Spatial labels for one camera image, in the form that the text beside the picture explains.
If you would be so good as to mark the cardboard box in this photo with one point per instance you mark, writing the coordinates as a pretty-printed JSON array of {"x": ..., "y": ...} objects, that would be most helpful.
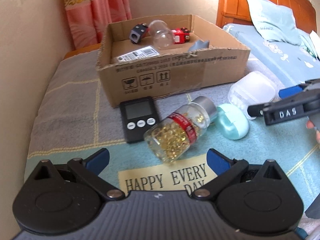
[{"x": 176, "y": 70}]

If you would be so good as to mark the barcode packet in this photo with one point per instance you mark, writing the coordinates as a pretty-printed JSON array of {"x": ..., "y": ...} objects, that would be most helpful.
[{"x": 133, "y": 54}]

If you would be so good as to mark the fish oil capsule bottle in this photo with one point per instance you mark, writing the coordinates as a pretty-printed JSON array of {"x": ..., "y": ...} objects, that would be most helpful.
[{"x": 176, "y": 133}]

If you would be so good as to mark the person right hand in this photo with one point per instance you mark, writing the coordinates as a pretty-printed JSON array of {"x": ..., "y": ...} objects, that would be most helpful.
[{"x": 310, "y": 125}]

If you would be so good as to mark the dark toy block red buttons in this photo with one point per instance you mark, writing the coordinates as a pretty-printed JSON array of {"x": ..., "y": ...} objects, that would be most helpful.
[{"x": 138, "y": 32}]

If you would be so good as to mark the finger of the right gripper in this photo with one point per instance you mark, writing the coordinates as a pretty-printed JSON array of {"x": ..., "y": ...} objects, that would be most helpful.
[
  {"x": 260, "y": 109},
  {"x": 290, "y": 91}
]

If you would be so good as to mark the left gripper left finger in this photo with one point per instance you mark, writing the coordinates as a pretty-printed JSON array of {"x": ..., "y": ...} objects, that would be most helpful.
[{"x": 87, "y": 172}]

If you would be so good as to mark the light blue oval case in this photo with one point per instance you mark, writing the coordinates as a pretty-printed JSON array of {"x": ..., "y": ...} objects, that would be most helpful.
[{"x": 231, "y": 122}]

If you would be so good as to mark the black digital timer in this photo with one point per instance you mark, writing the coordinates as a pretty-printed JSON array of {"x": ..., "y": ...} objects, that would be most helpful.
[{"x": 138, "y": 116}]

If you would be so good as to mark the pink patterned curtain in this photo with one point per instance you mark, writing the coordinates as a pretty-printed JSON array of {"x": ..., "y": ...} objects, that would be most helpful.
[{"x": 87, "y": 19}]

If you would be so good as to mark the plaid blanket mat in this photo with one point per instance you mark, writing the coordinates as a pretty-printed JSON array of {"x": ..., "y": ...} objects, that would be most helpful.
[{"x": 75, "y": 120}]

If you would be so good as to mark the clear plastic jar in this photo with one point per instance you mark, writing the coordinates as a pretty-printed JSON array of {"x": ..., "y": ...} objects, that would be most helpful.
[{"x": 161, "y": 35}]

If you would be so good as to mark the grey elephant toy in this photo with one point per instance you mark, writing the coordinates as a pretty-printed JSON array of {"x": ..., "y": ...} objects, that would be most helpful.
[{"x": 199, "y": 45}]

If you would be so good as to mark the light blue pillow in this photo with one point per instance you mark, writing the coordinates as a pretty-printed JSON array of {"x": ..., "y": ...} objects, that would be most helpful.
[{"x": 274, "y": 22}]

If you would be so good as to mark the white medicine bottle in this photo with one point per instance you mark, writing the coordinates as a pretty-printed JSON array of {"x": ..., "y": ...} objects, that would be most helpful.
[{"x": 254, "y": 88}]

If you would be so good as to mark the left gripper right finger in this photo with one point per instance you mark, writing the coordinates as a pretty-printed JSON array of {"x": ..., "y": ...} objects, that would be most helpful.
[{"x": 228, "y": 171}]

